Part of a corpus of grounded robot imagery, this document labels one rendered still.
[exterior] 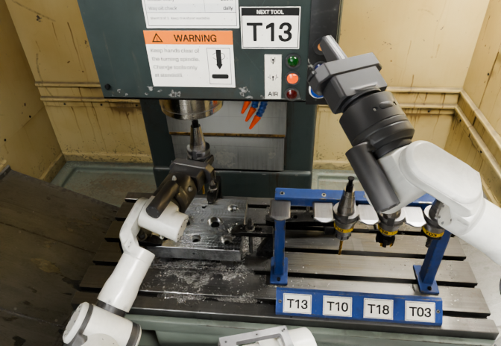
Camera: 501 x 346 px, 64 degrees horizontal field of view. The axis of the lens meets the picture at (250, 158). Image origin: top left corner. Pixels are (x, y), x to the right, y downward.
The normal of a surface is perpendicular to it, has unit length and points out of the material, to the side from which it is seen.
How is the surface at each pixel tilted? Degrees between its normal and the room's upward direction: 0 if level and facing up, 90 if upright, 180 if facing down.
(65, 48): 90
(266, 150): 90
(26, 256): 24
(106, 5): 90
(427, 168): 30
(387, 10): 90
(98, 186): 0
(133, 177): 0
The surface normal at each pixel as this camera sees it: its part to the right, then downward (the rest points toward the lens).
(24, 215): 0.38, -0.72
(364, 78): 0.18, -0.43
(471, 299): -0.03, -0.80
